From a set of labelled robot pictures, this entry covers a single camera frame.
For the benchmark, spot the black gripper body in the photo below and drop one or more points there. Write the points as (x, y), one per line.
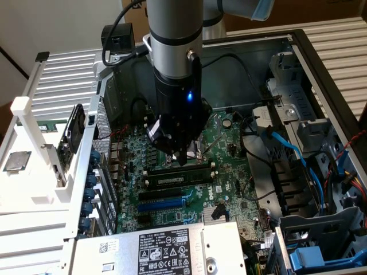
(177, 114)

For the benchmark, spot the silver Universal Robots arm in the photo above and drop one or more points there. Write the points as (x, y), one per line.
(175, 28)

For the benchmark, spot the empty black RAM slot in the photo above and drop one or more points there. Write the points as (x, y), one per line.
(200, 167)

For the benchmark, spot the installed RAM stick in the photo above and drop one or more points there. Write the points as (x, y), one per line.
(172, 180)

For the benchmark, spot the green RAM stick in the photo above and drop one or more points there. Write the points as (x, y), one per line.
(51, 127)

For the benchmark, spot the CPU socket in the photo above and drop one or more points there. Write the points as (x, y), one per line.
(198, 149)

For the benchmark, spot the metal locking lever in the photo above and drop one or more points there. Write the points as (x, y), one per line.
(211, 145)

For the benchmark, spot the coin cell battery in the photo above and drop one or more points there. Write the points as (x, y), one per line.
(227, 123)

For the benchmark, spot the green Dell motherboard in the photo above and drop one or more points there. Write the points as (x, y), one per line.
(229, 177)

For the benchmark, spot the blue expansion slot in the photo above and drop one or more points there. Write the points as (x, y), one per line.
(160, 205)

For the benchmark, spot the silver chipset heatsink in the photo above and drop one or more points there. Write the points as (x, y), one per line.
(212, 213)

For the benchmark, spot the open PC case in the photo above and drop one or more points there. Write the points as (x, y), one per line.
(229, 74)

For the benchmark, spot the short black expansion slot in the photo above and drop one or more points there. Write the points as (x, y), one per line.
(144, 219)

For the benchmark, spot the blue slot retention clip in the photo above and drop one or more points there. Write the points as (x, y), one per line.
(91, 179)
(89, 194)
(87, 209)
(95, 157)

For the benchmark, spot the black graphics card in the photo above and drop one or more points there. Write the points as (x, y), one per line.
(75, 129)

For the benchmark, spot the silver power supply unit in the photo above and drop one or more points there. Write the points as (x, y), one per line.
(143, 252)

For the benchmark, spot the metal disk bay cage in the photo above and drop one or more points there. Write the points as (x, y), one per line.
(292, 91)

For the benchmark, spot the white parts rack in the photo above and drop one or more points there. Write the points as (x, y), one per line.
(28, 186)

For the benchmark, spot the CPU chip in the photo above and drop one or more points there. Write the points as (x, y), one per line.
(17, 161)

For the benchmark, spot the blue disk caddy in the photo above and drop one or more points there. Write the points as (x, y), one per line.
(309, 257)

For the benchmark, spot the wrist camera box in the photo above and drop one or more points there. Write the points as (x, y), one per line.
(155, 132)

